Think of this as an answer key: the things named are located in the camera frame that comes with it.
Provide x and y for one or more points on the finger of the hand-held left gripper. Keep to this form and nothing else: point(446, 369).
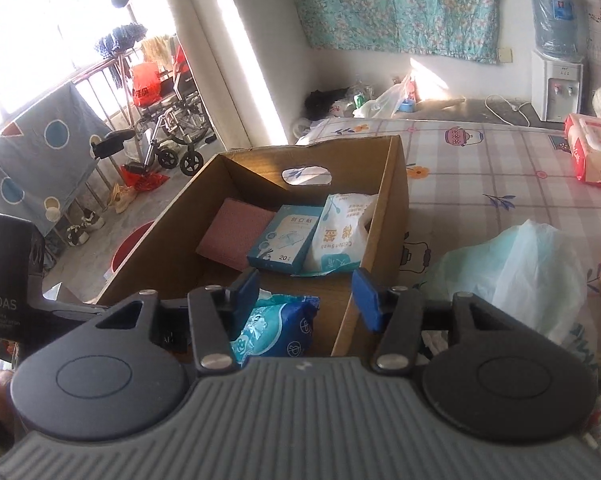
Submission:
point(73, 311)

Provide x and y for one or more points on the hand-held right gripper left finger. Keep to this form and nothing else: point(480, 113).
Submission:
point(245, 295)

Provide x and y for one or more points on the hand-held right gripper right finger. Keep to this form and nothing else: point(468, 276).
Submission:
point(368, 297)

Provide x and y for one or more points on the blue wet wipes pack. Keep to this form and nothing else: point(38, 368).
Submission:
point(280, 325)

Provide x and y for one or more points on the pink cloth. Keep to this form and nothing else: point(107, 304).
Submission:
point(235, 235)

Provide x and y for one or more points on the white cotton swab pack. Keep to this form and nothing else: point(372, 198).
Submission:
point(335, 240)

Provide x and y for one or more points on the teal plaster box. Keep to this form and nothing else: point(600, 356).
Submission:
point(285, 240)

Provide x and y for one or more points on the brown cardboard box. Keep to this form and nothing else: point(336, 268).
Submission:
point(180, 240)

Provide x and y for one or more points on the person's left hand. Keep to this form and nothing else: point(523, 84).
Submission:
point(1, 390)

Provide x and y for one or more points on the black white sneaker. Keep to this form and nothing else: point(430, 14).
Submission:
point(94, 220)
point(76, 236)

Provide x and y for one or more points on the red basin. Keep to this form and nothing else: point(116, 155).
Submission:
point(128, 252)

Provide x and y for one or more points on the blue blanket with circles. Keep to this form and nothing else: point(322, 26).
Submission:
point(40, 160)

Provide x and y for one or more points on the beige shoe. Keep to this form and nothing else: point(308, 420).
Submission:
point(124, 199)

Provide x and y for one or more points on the pale green plastic bag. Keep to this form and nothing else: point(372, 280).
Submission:
point(510, 275)

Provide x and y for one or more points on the red cloth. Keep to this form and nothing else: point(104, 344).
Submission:
point(145, 180)

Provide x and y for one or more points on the printed bed sheet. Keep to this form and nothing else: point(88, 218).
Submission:
point(480, 170)

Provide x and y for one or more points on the white plastic bag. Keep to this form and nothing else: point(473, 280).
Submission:
point(385, 102)

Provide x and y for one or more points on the wheelchair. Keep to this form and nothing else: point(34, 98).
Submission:
point(180, 110)

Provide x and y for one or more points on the black bag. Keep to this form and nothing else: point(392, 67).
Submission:
point(325, 100)

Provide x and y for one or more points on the red plastic bag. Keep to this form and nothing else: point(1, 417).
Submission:
point(145, 85)

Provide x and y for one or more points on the blue hanging laundry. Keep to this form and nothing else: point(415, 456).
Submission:
point(120, 37)

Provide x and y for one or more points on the yellow hanging cloth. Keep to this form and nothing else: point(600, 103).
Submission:
point(155, 49)

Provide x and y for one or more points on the red tissue multipack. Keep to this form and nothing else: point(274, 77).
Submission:
point(592, 155)

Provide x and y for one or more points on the white water dispenser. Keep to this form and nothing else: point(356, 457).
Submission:
point(547, 95)

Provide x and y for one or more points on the wall socket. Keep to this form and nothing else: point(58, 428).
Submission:
point(505, 55)

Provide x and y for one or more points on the teal floral wall cloth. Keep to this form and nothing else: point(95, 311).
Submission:
point(395, 5)

